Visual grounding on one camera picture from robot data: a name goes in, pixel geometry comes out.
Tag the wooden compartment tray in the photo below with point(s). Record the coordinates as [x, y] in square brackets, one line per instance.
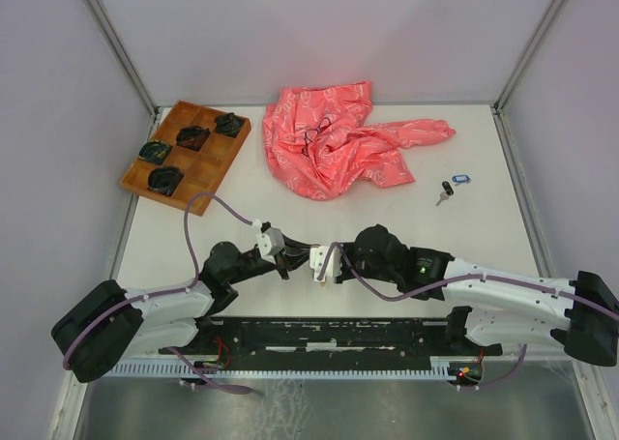
[190, 152]

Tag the dark rolled item middle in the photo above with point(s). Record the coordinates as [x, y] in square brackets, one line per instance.
[192, 137]

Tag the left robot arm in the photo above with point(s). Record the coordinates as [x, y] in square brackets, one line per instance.
[111, 322]

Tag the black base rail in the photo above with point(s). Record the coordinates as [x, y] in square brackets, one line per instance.
[375, 339]

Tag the blue key tag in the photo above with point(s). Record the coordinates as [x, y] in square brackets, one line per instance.
[461, 179]

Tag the left aluminium frame post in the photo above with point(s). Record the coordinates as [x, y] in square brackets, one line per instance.
[115, 44]

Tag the key with black head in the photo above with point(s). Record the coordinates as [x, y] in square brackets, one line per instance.
[446, 193]

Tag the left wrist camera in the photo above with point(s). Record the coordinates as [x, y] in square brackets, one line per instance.
[269, 239]

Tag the aluminium frame post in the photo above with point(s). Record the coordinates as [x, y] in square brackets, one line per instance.
[529, 53]
[115, 44]

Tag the pink patterned cloth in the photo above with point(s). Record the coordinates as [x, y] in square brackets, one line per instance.
[351, 149]

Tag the right aluminium frame post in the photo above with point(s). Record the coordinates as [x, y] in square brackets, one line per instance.
[529, 53]

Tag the white cable duct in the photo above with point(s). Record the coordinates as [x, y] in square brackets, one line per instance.
[330, 366]

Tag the eyeglasses on cloth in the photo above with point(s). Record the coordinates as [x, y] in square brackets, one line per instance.
[310, 134]

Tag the dark green rolled item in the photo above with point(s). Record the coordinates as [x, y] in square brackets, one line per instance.
[154, 152]

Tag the dark rolled item top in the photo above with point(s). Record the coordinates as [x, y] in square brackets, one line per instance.
[228, 124]

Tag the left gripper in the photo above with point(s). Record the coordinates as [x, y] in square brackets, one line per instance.
[294, 254]

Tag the dark rolled item bottom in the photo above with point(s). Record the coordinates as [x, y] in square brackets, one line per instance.
[164, 180]

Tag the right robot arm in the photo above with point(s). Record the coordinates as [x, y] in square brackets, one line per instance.
[580, 315]

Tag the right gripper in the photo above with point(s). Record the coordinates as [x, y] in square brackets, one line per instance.
[346, 248]

